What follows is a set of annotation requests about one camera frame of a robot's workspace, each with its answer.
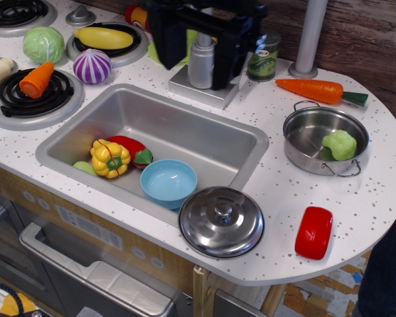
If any black cable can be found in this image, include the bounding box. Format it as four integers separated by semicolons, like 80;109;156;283
0;280;29;314

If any yellow toy bell pepper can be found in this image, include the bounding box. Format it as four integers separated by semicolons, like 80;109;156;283
90;139;131;179

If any silver stove knob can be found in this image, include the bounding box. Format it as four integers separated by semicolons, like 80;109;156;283
65;5;96;26

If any green toy piece in sink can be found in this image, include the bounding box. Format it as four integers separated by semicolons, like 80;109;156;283
73;161;97;176

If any yellow toy squash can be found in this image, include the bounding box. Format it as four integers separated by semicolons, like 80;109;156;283
74;26;134;50

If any green plastic plate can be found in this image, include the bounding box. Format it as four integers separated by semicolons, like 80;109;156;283
148;29;198;65

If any green toy can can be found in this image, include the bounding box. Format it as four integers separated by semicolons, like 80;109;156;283
247;30;281;82

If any front black stove burner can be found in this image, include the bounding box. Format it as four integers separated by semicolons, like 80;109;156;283
0;69;84;131

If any silver toy faucet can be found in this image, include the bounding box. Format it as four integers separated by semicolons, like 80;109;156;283
168;33;238;110

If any red toy ketchup bottle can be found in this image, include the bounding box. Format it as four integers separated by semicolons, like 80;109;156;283
125;5;150;32

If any silver oven door handle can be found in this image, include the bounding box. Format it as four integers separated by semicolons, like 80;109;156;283
19;223;178;316

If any rear left stove burner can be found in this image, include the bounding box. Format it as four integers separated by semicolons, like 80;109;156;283
0;0;57;38

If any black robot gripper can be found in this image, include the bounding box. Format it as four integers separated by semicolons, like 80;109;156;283
142;1;269;90

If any steel pot lid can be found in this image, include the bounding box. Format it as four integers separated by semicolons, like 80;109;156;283
178;186;265;258

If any silver vertical pole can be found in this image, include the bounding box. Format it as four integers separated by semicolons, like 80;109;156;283
288;0;328;79

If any small steel pan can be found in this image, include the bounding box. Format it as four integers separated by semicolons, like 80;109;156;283
283;100;370;178

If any grey metal sink basin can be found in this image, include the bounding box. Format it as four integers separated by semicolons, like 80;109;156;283
36;84;269;225

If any purple striped toy onion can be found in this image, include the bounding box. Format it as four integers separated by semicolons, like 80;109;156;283
73;49;112;85

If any yellow object bottom left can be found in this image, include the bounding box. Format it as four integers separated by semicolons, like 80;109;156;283
0;293;36;316

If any light blue plastic bowl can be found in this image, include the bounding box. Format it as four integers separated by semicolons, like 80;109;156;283
140;159;198;210

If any orange toy carrot half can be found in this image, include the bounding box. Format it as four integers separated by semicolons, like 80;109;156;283
19;61;54;99

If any rear right stove burner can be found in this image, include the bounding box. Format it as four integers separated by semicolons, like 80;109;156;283
66;22;149;68

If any red toy pepper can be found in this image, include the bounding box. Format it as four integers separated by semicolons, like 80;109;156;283
108;135;153;170

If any light green toy broccoli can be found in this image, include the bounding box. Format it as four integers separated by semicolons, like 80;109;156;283
322;129;357;161

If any orange toy carrot with stem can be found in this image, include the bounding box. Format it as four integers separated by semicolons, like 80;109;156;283
275;79;368;106

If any red toy block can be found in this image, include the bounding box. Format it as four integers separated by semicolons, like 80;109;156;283
294;206;333;260

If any green toy cabbage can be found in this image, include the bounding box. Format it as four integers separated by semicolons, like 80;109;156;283
22;26;65;64

